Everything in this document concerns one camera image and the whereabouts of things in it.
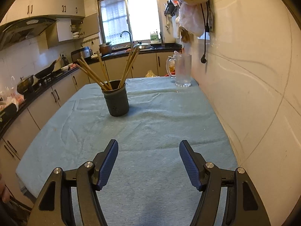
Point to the steel pot lid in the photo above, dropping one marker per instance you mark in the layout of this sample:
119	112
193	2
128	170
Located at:
143	46

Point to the light blue table cloth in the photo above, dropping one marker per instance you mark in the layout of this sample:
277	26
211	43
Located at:
148	184

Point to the range hood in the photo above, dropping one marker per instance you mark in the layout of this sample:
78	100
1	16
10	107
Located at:
24	29

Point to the white bowl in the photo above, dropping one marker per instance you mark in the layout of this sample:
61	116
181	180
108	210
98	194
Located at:
65	68

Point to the black countertop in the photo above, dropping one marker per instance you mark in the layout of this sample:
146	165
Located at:
56	76

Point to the steel pot on stove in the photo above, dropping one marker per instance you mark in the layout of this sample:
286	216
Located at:
25	83

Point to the brown pot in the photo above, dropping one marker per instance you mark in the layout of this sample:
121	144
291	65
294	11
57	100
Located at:
105	48

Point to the black wall shelf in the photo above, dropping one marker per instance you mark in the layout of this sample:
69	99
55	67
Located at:
170	9

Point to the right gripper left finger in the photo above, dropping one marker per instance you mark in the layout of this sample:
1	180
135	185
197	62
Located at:
54	203

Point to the kitchen cabinets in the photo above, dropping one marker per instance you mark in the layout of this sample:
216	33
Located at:
58	91
22	9

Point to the steel rice cooker box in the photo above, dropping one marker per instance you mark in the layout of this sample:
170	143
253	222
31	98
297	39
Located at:
84	52

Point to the upper kitchen cabinets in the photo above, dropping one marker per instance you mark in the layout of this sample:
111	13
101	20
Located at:
22	9

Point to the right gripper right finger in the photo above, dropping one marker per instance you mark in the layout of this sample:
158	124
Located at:
243	203

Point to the clear glass pitcher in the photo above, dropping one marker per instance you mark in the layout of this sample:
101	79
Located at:
182	68

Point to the yellow plastic bag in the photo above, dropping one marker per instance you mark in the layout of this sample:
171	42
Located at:
150	74

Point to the lower kitchen cabinets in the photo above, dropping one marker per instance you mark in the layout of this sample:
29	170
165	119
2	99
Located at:
58	91

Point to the window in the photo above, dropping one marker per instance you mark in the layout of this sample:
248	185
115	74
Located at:
125	21

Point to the green dish soap bottle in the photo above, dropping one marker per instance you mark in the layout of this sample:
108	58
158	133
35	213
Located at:
154	37

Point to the hanging white plastic bags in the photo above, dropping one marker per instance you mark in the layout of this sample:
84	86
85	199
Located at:
190	21

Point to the right hand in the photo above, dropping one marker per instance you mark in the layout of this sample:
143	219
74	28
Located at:
4	192

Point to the black wok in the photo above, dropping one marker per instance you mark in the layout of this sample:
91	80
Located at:
45	72

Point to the dark utensil holder cup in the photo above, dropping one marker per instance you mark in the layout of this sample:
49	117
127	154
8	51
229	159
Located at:
116	99

